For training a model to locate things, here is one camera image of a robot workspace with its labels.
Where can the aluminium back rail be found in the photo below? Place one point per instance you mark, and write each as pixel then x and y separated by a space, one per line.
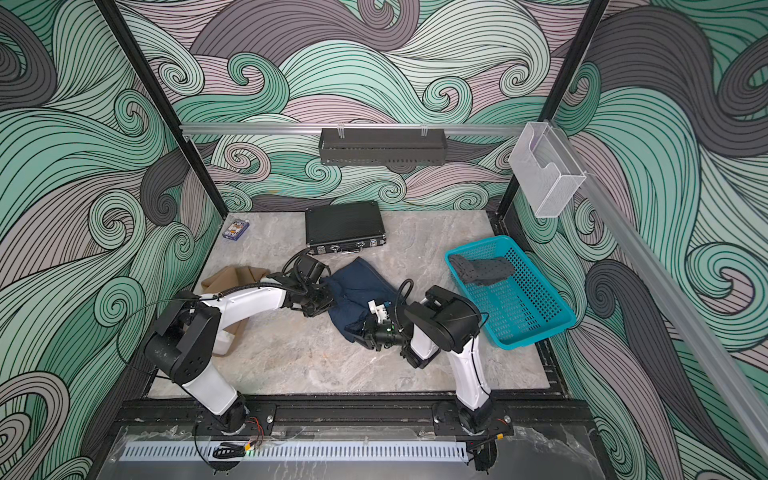
pixel 277 128

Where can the black corner post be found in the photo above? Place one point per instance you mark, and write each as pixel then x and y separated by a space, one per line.
pixel 130 47
pixel 572 61

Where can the aluminium side rail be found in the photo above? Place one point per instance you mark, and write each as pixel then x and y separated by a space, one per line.
pixel 744 401

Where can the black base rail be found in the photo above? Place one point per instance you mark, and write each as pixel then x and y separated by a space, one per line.
pixel 435 412

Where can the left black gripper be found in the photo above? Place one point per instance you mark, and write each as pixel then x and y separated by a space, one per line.
pixel 329 300

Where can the teal plastic basket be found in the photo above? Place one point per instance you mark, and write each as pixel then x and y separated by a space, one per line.
pixel 524 307

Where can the purple card box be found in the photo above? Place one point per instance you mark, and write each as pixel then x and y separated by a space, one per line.
pixel 236 229

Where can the dark blue denim skirt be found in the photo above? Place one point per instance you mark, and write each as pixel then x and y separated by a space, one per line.
pixel 352 288

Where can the black right corner post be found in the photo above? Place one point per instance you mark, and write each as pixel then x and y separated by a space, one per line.
pixel 572 61

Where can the white slotted cable duct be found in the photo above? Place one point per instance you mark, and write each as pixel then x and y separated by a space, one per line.
pixel 383 451

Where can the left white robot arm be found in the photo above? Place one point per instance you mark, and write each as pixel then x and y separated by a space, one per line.
pixel 182 340

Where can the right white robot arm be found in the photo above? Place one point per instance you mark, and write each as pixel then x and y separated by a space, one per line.
pixel 443 322

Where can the grey perforated wall shelf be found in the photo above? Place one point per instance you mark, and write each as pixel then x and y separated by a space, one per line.
pixel 369 147

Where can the tan brown skirt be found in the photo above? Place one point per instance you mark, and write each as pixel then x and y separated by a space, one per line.
pixel 226 278

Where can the clear mesh wall holder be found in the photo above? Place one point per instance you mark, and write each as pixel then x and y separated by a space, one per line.
pixel 547 168

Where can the grey polka dot skirt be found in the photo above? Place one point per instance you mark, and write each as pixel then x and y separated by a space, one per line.
pixel 481 272

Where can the black left corner post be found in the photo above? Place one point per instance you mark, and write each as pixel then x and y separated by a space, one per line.
pixel 130 47

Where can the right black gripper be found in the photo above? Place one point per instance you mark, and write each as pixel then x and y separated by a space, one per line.
pixel 370 337

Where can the black hard case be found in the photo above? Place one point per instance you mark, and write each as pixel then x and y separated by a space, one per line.
pixel 341 228

